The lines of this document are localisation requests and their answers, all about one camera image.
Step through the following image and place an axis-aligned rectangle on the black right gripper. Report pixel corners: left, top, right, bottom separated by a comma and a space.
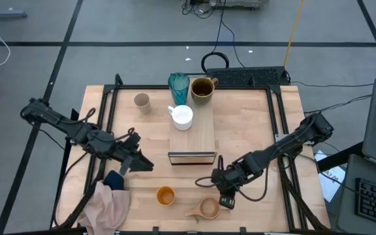
211, 163, 246, 210

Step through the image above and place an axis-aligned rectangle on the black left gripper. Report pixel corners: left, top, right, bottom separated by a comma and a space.
117, 132, 155, 177

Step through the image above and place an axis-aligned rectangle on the wooden cup with handle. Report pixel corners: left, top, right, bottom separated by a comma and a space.
183, 196, 222, 225

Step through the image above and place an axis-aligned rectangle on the orange cup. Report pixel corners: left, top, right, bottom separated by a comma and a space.
155, 185, 177, 207

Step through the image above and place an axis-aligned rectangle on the white mug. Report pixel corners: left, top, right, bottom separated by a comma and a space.
167, 104, 195, 131

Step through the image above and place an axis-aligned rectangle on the beige ribbed cup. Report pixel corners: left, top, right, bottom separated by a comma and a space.
133, 92, 152, 116

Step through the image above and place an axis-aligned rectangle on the teal glass tumbler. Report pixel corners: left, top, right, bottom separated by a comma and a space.
167, 72, 191, 106

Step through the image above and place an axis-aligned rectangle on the olive green mug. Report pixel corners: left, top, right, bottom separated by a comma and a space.
190, 76, 220, 106

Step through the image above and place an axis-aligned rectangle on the navy blue cloth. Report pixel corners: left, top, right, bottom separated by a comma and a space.
102, 170, 125, 191

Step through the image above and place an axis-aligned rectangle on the pink cloth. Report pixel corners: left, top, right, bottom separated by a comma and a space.
76, 181, 131, 235

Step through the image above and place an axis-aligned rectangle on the white paper sheet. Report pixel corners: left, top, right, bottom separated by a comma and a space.
313, 149, 347, 203

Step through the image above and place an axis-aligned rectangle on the black perforated computer case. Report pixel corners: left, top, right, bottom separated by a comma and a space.
206, 66, 290, 87

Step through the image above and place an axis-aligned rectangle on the grey box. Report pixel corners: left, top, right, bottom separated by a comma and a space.
209, 0, 269, 10

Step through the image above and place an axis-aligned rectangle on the grey furniture foot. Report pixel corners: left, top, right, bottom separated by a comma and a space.
0, 0, 27, 20

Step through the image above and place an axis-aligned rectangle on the wooden shelf with black frame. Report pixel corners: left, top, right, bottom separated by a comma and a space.
167, 76, 217, 166

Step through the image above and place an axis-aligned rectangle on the black aluminium table frame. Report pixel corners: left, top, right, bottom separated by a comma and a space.
49, 73, 331, 235

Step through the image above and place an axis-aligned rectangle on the black coiled cable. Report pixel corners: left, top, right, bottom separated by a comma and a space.
200, 0, 230, 70

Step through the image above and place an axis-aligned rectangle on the yellow cable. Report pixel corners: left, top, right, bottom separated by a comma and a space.
283, 0, 306, 70

